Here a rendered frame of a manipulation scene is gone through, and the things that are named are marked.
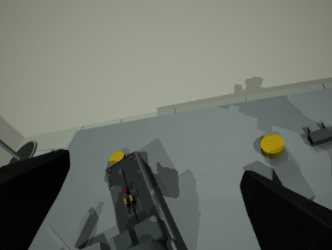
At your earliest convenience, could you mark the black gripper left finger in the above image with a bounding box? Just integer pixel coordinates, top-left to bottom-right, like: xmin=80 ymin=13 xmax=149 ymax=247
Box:
xmin=0 ymin=149 xmax=70 ymax=250

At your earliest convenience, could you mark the yellow short cylinder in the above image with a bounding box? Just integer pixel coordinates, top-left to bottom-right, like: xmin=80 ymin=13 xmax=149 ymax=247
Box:
xmin=260 ymin=134 xmax=286 ymax=159
xmin=110 ymin=152 xmax=126 ymax=166

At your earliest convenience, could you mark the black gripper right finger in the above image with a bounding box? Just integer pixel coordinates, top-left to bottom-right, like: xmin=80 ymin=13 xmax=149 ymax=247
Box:
xmin=240 ymin=170 xmax=332 ymax=250

